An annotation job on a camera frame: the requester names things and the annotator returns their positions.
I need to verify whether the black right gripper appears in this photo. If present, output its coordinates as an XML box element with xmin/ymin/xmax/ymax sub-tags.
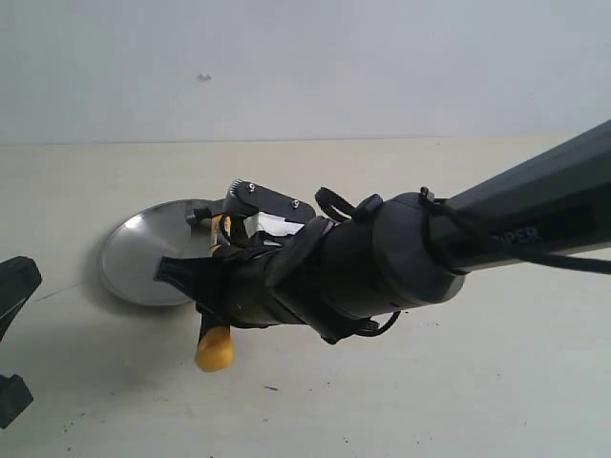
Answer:
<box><xmin>153</xmin><ymin>214</ymin><xmax>334</xmax><ymax>329</ymax></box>

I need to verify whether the round steel plate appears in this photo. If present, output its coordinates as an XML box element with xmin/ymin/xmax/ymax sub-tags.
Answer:
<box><xmin>97</xmin><ymin>199</ymin><xmax>221</xmax><ymax>307</ymax></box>

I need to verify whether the yellow black claw hammer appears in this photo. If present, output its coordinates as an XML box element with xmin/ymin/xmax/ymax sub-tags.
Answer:
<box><xmin>186</xmin><ymin>204</ymin><xmax>266</xmax><ymax>373</ymax></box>

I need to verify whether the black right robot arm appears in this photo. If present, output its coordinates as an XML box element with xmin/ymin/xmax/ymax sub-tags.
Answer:
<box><xmin>155</xmin><ymin>123</ymin><xmax>610</xmax><ymax>344</ymax></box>

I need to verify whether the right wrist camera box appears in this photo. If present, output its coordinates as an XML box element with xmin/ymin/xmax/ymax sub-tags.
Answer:
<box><xmin>221</xmin><ymin>179</ymin><xmax>316</xmax><ymax>239</ymax></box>

